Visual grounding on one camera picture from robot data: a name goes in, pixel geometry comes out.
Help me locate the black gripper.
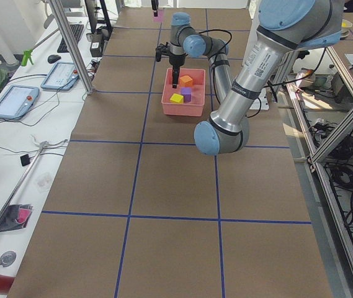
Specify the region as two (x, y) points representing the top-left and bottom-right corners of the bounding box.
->
(151, 0), (186, 89)

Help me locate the pink foam block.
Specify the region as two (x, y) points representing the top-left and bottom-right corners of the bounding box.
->
(153, 9), (164, 23)

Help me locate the orange foam block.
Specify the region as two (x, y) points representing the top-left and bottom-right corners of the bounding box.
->
(179, 75), (194, 88)

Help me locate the purple foam block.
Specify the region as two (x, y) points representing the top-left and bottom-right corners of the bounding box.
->
(180, 87), (192, 102)

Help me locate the yellow foam block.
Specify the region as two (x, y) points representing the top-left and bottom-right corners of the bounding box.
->
(169, 93), (184, 104)

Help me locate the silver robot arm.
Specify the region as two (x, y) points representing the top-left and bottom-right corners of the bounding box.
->
(156, 1), (344, 155)

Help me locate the pink plastic bin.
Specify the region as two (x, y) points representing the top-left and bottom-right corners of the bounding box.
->
(161, 68), (206, 117)

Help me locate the black rectangular box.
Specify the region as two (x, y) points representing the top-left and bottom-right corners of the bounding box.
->
(90, 33), (104, 58)

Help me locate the black computer monitor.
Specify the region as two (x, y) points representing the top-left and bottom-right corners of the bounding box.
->
(84, 0), (110, 34)

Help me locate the black keyboard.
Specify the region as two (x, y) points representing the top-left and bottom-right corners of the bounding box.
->
(56, 23), (85, 53)

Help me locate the far teach pendant tablet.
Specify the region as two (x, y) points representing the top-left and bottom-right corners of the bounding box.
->
(40, 61), (79, 91)

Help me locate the teach pendant tablet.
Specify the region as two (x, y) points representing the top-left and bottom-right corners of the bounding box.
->
(0, 85), (40, 120)
(40, 61), (79, 91)

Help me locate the black computer mouse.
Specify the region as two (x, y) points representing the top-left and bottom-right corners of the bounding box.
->
(47, 55), (61, 64)

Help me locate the near teach pendant tablet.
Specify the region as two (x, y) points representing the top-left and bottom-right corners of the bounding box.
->
(0, 85), (40, 120)

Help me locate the pink and grey pouch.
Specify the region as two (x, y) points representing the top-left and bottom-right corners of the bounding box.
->
(0, 204), (33, 232)

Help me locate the aluminium frame post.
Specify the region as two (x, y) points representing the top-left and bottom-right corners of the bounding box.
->
(48, 0), (94, 95)

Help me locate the white pedestal column base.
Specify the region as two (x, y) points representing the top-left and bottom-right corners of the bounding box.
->
(250, 88), (269, 111)

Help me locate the green handled grabber tool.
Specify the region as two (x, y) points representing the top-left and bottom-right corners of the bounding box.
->
(20, 29), (59, 66)

